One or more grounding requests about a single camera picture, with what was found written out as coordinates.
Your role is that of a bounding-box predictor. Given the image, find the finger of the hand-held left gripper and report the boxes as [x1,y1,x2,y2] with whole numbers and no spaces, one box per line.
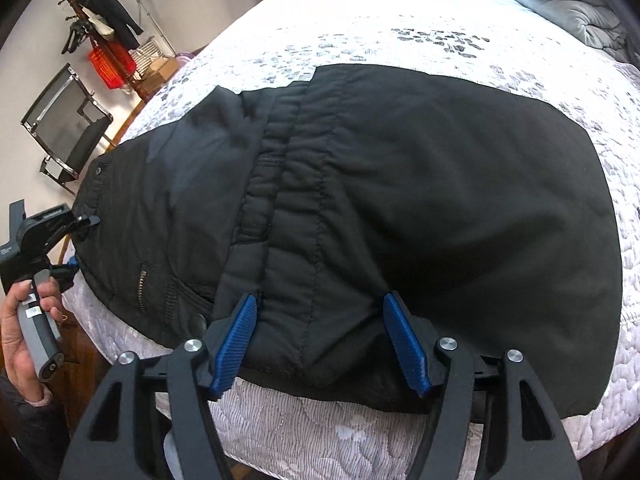
[49,256,81,288]
[72,214,101,241]

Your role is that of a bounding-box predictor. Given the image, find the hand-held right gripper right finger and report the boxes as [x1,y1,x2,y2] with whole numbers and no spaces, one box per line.
[381,291,576,480]

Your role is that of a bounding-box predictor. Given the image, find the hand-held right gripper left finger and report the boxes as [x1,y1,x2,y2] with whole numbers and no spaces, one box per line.
[59,293,259,480]

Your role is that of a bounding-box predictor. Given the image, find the black padded pants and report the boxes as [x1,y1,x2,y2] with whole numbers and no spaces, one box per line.
[72,62,623,416]

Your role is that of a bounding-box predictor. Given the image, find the person's left forearm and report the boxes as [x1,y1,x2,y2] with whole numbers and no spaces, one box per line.
[0,374,72,480]

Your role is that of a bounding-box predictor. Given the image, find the person's left hand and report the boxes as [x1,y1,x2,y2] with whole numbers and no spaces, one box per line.
[0,279,67,405]

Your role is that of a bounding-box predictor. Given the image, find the black mesh chair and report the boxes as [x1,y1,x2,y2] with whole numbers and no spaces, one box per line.
[20,62,117,197]

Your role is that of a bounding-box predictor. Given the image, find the bed with white quilted cover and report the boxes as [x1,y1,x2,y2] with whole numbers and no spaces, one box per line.
[60,0,640,480]

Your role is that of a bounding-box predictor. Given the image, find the red bag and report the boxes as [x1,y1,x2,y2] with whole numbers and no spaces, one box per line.
[88,43,137,92]

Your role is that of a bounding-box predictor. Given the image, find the cardboard boxes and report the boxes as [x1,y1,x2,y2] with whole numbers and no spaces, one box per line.
[135,55,182,89]

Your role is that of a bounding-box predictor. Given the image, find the black hanging garment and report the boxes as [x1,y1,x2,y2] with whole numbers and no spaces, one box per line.
[75,0,144,52]

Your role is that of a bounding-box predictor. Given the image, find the wooden coat rack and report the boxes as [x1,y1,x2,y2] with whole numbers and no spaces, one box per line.
[56,0,147,104]

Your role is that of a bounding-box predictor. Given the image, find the grey folded duvet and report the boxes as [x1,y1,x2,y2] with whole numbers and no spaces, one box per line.
[472,0,633,63]

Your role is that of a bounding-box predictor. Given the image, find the metal wire rack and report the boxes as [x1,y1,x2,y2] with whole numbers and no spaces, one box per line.
[125,0,177,74]

